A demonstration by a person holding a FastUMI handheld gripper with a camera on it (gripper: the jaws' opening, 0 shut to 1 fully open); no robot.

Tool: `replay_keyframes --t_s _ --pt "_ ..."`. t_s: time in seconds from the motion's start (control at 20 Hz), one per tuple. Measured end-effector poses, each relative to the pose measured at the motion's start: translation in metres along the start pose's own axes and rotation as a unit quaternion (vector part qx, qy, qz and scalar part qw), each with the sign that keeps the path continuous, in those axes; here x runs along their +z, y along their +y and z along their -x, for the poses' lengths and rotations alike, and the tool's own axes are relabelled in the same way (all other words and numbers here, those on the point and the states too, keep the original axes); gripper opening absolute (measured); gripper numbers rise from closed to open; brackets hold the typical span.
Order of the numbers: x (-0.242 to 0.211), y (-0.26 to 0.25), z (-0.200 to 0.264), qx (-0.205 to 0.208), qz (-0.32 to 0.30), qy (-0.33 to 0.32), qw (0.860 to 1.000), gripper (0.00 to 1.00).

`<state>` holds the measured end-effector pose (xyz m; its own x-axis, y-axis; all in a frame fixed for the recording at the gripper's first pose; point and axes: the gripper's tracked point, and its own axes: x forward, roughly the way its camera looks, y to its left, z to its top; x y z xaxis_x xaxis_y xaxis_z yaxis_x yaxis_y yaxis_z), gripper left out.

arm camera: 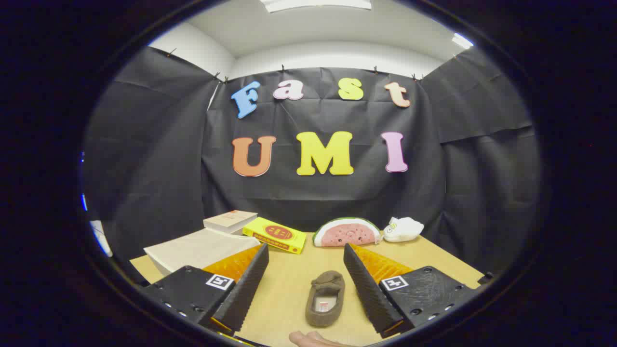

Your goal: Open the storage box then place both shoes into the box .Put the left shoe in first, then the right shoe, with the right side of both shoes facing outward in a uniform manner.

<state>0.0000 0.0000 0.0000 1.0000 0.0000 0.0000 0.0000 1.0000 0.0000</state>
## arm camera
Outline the white plush toy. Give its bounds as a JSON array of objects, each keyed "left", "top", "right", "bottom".
[{"left": 382, "top": 217, "right": 425, "bottom": 243}]

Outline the watermelon plush toy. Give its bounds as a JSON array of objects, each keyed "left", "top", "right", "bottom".
[{"left": 312, "top": 217, "right": 382, "bottom": 248}]

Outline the beige book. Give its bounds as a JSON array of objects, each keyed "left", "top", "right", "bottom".
[{"left": 203, "top": 210, "right": 258, "bottom": 236}]

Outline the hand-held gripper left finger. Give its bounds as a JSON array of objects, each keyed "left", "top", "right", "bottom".
[{"left": 140, "top": 242, "right": 269, "bottom": 337}]

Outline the cream fabric storage box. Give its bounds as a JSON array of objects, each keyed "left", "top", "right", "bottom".
[{"left": 144, "top": 227, "right": 262, "bottom": 276}]

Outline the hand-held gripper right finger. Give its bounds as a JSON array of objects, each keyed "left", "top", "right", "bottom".
[{"left": 343, "top": 242, "right": 483, "bottom": 339}]

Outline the brown fuzzy shoe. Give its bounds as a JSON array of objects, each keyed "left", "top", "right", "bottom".
[{"left": 305, "top": 270, "right": 346, "bottom": 328}]

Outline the black backdrop cloth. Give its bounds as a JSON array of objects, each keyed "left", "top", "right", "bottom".
[{"left": 82, "top": 46, "right": 543, "bottom": 290}]

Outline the yellow book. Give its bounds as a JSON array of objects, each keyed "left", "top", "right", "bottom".
[{"left": 242, "top": 217, "right": 307, "bottom": 254}]

